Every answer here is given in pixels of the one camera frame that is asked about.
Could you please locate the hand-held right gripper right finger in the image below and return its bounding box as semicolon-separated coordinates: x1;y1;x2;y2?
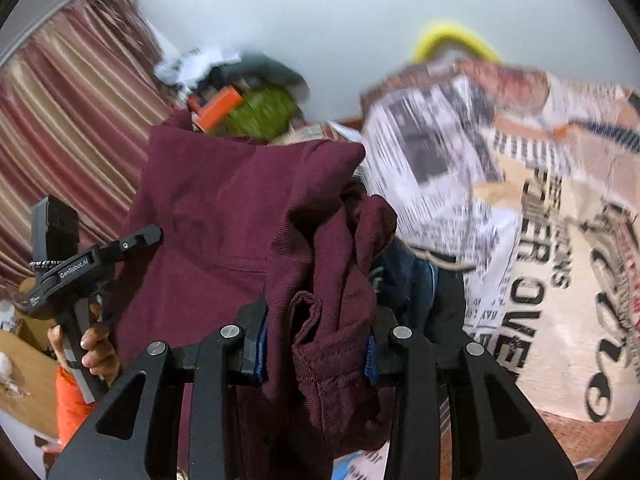
367;307;578;480

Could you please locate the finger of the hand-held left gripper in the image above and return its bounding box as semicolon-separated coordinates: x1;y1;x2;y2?
92;225;163;267

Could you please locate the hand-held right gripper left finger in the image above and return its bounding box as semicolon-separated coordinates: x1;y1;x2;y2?
45;300;271;480

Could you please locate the maroon shirt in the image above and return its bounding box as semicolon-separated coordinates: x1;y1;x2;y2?
102;110;398;480

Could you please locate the person's left forearm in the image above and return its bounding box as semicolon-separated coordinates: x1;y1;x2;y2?
42;365;96;453

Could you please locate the dark navy cloth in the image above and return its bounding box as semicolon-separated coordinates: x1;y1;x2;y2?
370;237;466;341

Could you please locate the striped curtain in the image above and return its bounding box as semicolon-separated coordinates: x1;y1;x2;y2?
0;0;173;291

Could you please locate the orange box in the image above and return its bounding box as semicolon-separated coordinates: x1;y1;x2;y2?
187;85;243;131

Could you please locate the white crumpled cloth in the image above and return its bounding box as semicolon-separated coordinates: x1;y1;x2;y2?
155;45;241;86

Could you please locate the grey cloth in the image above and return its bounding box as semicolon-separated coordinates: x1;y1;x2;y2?
235;52;311;101

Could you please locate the printed blanket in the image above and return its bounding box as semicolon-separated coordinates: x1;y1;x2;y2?
330;57;640;466

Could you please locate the yellow pillow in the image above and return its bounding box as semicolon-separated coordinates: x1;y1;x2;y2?
412;20;501;63

